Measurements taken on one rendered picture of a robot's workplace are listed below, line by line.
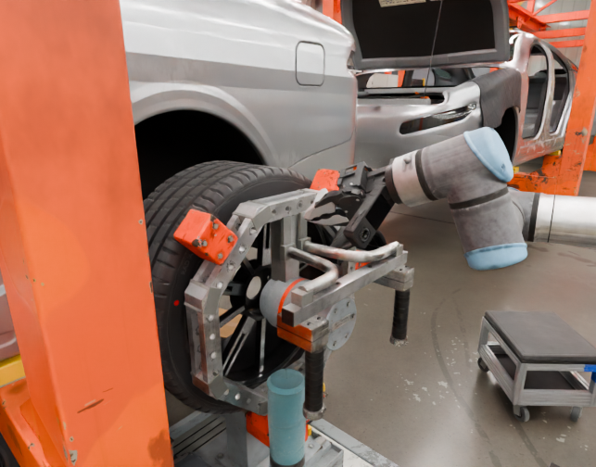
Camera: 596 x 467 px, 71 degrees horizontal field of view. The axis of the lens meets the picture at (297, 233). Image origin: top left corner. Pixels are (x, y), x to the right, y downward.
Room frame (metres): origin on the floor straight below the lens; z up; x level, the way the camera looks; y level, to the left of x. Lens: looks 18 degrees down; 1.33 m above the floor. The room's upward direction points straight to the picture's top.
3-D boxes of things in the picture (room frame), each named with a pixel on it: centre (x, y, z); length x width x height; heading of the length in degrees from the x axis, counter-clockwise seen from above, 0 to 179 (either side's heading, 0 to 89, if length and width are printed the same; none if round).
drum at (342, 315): (0.91, -0.02, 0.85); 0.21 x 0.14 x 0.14; 48
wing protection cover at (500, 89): (3.60, -1.61, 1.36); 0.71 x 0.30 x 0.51; 138
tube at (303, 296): (0.80, 0.01, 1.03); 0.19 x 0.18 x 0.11; 48
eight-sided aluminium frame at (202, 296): (0.96, 0.03, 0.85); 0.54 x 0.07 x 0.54; 138
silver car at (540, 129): (5.44, -2.16, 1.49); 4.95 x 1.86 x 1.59; 138
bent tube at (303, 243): (0.95, -0.13, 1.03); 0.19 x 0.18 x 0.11; 48
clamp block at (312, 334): (0.69, -0.01, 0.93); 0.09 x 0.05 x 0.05; 48
